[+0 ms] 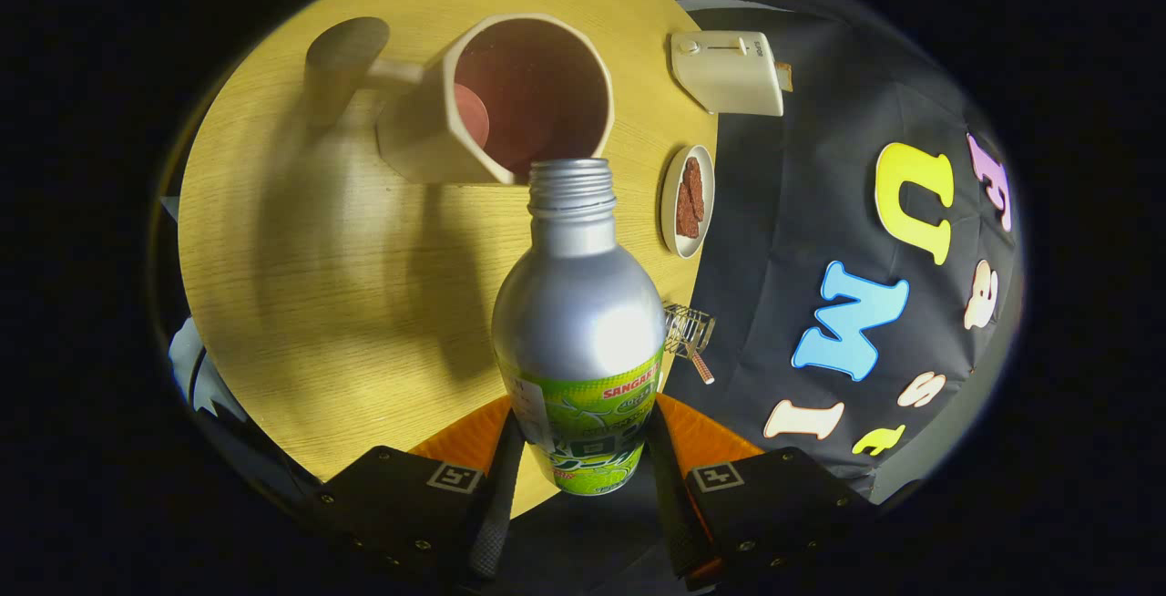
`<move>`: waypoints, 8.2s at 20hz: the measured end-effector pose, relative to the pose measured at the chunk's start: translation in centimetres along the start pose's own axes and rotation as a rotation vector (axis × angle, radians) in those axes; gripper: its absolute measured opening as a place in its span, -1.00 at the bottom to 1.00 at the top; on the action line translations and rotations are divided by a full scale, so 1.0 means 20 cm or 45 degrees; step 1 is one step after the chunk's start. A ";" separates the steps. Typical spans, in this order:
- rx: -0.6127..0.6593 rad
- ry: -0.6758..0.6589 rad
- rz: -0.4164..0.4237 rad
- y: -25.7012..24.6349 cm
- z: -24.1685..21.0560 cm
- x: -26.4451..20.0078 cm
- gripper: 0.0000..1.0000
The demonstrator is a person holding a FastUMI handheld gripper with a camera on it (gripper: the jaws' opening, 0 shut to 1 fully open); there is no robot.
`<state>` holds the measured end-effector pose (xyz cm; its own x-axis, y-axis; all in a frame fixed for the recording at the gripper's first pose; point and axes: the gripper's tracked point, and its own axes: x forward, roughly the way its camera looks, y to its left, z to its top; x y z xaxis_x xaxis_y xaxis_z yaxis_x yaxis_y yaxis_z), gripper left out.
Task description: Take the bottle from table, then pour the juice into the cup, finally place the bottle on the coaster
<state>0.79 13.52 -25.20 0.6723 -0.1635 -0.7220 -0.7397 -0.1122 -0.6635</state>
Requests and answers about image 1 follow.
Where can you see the white plate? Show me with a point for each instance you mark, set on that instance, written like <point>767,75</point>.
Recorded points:
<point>668,204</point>

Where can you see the toast slice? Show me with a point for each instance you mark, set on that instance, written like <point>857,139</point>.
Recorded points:
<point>784,77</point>

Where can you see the brown meat strips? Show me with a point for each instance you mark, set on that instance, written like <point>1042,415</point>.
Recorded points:
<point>690,200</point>

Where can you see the pink stick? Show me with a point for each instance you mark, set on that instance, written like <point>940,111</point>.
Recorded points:
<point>701,368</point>

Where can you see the silver juice bottle green label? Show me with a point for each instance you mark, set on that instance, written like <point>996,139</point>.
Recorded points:
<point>574,304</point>

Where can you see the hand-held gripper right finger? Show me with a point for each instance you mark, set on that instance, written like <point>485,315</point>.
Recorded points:
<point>669,505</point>

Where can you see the white toaster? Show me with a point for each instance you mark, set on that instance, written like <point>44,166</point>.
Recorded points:
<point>729,77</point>

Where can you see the black backdrop cloth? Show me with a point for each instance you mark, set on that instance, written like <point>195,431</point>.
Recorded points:
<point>802,213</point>

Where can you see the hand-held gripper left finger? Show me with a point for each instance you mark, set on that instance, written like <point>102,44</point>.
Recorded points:
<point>496,505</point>

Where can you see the wooden table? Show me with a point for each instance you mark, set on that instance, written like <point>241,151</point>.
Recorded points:
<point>364,304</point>

